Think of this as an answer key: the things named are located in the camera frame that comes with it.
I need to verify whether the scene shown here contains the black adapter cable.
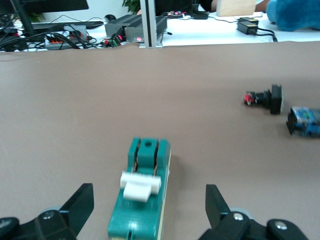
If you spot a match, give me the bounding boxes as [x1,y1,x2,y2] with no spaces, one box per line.
[256,26,279,43]

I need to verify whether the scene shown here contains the green potted plant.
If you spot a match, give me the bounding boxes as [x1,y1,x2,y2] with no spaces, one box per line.
[121,0,141,15]

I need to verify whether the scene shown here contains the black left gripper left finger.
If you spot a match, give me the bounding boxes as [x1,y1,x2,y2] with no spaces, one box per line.
[14,183,95,240]

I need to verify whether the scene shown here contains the light wooden box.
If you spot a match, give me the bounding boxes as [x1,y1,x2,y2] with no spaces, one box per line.
[215,0,257,18]

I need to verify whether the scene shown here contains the white desk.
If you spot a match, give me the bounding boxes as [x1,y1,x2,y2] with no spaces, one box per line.
[0,9,320,53]

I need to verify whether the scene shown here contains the green load switch white handle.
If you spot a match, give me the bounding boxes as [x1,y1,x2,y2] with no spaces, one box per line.
[107,136,172,240]

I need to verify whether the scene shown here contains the black electronics box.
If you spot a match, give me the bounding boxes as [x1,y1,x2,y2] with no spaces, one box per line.
[104,14,168,44]

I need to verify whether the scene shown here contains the black computer monitor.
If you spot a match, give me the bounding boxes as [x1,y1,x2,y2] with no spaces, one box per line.
[0,0,90,36]

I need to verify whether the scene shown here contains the grey power strip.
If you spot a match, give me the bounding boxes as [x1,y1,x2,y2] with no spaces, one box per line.
[44,24,89,50]

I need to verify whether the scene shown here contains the blue plush toy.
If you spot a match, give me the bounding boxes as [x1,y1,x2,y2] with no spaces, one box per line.
[265,0,320,33]

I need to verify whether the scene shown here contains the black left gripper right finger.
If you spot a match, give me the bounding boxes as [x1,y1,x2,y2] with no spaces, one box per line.
[199,184,267,240]

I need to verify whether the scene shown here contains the black desk cable tangle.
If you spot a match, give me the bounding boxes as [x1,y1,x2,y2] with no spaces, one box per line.
[0,14,107,53]

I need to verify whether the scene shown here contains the aluminium profile post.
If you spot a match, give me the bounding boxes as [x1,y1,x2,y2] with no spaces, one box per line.
[138,0,164,49]

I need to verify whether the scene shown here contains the black square button red terminals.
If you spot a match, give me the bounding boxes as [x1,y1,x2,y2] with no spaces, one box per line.
[242,84,285,116]

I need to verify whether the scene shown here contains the black keyboard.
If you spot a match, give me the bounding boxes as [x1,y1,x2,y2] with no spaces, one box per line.
[29,20,105,31]

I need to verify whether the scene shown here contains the green mushroom pushbutton switch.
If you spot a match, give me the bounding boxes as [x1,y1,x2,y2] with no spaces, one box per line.
[285,106,320,138]

